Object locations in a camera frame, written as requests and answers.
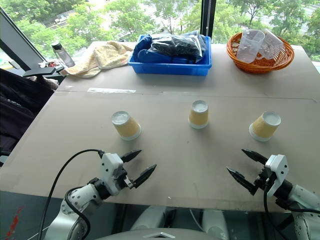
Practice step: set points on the black chair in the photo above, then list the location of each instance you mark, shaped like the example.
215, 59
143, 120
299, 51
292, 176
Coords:
20, 100

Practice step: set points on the cream yellow towel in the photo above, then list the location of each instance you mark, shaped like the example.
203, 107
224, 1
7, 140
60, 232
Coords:
100, 60

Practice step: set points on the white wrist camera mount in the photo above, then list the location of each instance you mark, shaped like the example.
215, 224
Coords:
111, 172
277, 170

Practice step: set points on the clear tape strip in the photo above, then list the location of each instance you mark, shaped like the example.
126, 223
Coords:
111, 90

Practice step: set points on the silver robot torso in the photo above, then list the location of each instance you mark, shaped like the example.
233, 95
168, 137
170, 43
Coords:
175, 225

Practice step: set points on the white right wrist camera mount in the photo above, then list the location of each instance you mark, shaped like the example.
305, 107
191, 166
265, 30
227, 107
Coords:
277, 170

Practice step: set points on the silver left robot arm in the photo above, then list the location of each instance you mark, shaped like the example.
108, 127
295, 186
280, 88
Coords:
75, 207

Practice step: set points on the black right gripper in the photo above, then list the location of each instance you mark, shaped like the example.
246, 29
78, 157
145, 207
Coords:
264, 178

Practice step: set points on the orange wicker basket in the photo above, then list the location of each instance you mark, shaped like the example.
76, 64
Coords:
260, 60

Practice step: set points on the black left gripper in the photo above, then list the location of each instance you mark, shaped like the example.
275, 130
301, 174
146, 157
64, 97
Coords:
125, 180

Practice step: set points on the clear plastic measuring cup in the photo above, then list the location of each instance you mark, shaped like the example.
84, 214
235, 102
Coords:
248, 46
271, 46

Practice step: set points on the black window frame post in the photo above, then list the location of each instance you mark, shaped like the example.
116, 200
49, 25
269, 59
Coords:
207, 17

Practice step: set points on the clear water bottle black cap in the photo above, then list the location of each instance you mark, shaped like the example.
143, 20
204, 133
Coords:
63, 55

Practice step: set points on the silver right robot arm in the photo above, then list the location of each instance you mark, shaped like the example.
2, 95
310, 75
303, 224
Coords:
303, 207

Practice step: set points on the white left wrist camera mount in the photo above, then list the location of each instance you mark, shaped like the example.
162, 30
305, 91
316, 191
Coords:
111, 172

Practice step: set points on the blue plastic bin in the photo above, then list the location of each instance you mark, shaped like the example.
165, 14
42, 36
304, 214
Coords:
170, 66

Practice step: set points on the yellow paper cup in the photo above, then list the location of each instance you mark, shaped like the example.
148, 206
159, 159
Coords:
198, 115
126, 126
265, 126

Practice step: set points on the dark blue bagged clothes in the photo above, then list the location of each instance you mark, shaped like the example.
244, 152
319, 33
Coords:
172, 48

